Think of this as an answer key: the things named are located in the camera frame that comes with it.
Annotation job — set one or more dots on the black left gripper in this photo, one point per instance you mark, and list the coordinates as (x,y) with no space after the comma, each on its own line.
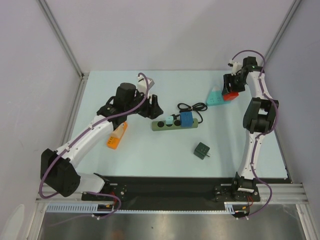
(148,110)

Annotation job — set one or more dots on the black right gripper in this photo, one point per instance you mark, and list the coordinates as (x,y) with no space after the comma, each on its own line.
(230,85)

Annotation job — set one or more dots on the red cube socket adapter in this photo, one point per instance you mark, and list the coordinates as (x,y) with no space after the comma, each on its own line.
(227,97)

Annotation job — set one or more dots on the light blue plug charger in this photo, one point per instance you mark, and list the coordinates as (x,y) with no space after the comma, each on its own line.
(169,120)

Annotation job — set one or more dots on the teal mountain-shaped power strip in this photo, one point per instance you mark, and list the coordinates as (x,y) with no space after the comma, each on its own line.
(215,97)

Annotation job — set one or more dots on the blue cube socket adapter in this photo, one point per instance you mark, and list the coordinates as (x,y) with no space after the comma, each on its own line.
(186,119)

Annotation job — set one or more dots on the orange power strip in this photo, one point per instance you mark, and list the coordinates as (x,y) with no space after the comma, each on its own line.
(112,142)

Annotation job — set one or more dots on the dark green cube socket adapter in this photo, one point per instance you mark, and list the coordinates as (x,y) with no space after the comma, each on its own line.
(201,150)

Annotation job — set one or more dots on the beige cube socket adapter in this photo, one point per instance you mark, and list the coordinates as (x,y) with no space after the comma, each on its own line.
(118,133)

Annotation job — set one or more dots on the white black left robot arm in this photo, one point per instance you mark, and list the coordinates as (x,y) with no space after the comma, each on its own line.
(58,167)

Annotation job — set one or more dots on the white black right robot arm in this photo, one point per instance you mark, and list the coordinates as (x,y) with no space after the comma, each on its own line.
(259,120)

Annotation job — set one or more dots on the green power strip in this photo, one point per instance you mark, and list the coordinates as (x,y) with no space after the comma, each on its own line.
(157,126)

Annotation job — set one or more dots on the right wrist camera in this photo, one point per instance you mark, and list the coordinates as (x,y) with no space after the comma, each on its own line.
(235,67)

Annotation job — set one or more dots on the right aluminium frame post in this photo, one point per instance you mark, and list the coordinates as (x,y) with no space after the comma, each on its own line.
(280,32)

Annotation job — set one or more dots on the aluminium frame post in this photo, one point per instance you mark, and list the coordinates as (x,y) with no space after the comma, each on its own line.
(57,31)
(280,32)

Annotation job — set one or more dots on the white cable duct rail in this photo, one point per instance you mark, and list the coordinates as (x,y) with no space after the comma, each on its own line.
(102,209)

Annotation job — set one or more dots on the left aluminium frame post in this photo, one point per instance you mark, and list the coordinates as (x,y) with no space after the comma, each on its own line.
(57,31)

